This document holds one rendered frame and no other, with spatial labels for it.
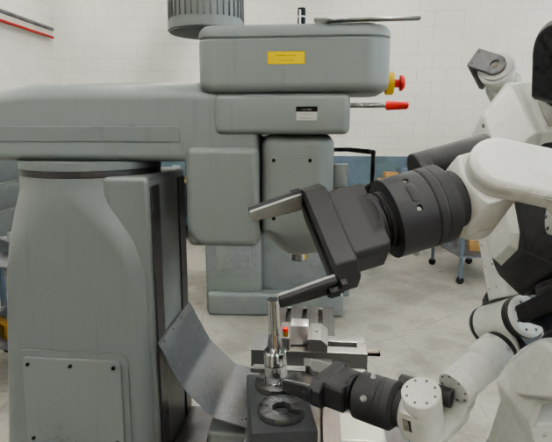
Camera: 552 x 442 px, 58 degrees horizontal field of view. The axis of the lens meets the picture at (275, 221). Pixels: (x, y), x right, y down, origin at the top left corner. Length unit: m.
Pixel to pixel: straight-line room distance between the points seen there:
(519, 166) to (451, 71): 7.57
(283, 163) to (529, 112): 0.64
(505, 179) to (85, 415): 1.24
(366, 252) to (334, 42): 0.81
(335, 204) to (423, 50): 7.57
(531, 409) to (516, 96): 0.47
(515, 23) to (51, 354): 7.80
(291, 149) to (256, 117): 0.12
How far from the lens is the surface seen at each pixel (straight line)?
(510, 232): 0.83
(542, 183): 0.56
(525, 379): 0.87
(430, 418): 0.91
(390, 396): 0.94
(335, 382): 0.97
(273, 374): 1.06
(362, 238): 0.51
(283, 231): 1.30
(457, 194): 0.54
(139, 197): 1.29
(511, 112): 0.85
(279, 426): 0.98
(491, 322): 1.05
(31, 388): 1.54
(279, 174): 1.27
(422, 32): 8.10
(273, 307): 1.01
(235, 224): 1.28
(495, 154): 0.56
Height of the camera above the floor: 1.65
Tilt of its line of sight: 11 degrees down
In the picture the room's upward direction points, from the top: straight up
